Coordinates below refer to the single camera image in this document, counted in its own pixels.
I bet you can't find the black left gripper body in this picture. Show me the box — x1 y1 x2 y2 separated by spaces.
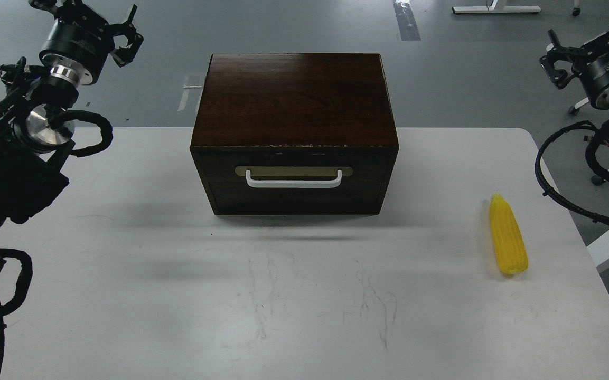
29 1 144 86

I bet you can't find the dark wooden drawer front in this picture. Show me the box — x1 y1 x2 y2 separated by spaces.
194 152 396 215

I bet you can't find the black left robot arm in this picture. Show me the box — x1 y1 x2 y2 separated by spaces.
0 1 144 375

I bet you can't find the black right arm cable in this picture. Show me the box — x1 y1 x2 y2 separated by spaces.
535 120 609 234

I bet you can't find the white drawer handle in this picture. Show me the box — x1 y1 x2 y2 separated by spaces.
245 170 343 188

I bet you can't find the dark wooden drawer cabinet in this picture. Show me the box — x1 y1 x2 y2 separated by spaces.
190 53 399 216

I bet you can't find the yellow corn cob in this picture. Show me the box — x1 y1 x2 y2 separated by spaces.
489 193 529 275

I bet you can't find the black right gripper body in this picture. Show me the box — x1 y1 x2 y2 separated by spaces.
539 30 609 110

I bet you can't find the white desk frame base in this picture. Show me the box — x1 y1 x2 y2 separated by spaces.
452 1 541 15

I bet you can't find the white rolling chair base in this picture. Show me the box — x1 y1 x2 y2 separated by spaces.
568 97 590 116

